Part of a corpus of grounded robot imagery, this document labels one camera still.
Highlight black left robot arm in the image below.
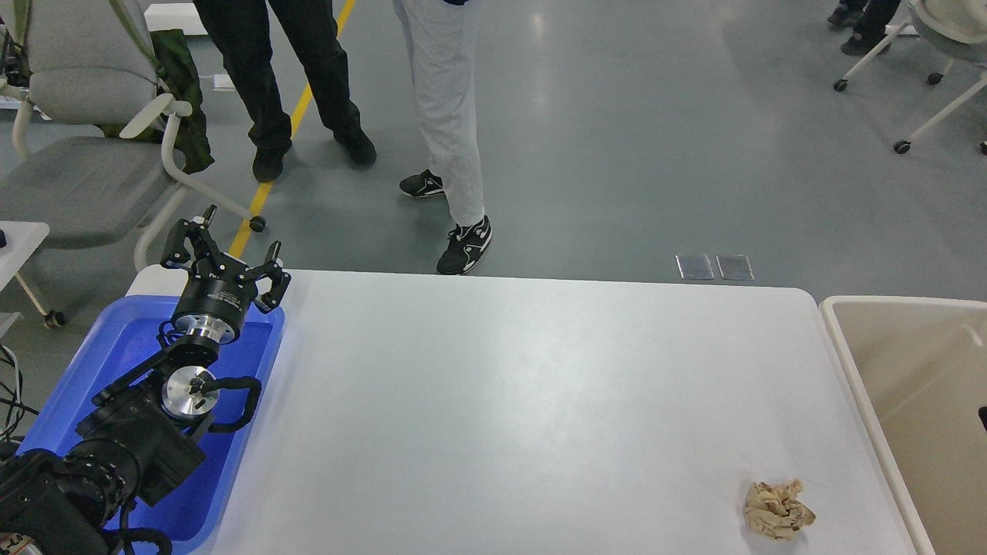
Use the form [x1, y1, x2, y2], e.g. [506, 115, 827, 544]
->
[2, 205, 291, 554]

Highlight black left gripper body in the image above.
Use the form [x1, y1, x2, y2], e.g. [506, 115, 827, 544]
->
[170, 268, 258, 345]

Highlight crumpled brown paper ball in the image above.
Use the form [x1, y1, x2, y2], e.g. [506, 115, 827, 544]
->
[743, 479, 817, 541]

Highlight person in black right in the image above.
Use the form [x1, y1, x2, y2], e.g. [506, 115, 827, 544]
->
[826, 1, 901, 56]

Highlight blue plastic tray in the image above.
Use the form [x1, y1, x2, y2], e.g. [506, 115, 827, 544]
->
[20, 295, 285, 554]

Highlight person in black trousers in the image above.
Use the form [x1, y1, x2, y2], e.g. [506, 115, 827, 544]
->
[191, 0, 379, 183]

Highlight grey office chair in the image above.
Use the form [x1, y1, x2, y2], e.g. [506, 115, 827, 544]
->
[1, 1, 267, 271]

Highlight metal floor plate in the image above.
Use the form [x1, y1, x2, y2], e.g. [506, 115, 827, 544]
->
[716, 255, 755, 281]
[675, 254, 716, 281]

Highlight metal floor plate left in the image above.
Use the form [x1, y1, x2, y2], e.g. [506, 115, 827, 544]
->
[675, 254, 716, 281]

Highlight metal floor plate right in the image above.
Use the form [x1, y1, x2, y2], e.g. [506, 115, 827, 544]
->
[716, 255, 755, 281]

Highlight white side table left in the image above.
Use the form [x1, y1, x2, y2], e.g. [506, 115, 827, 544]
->
[1, 220, 66, 329]

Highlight person in grey sweatpants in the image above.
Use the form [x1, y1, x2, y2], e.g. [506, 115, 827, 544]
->
[392, 1, 491, 275]

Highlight beige plastic bin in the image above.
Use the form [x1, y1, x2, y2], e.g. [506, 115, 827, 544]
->
[819, 295, 986, 554]

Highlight green bag on chair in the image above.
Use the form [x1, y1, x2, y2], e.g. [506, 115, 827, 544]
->
[121, 20, 214, 173]

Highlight black cables at left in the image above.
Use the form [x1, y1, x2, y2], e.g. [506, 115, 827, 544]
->
[0, 343, 39, 440]

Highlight white chair at right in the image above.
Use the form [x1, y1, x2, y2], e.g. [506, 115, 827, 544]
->
[832, 0, 987, 155]

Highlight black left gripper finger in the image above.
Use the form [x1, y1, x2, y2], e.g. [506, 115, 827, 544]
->
[160, 205, 226, 280]
[244, 241, 292, 314]

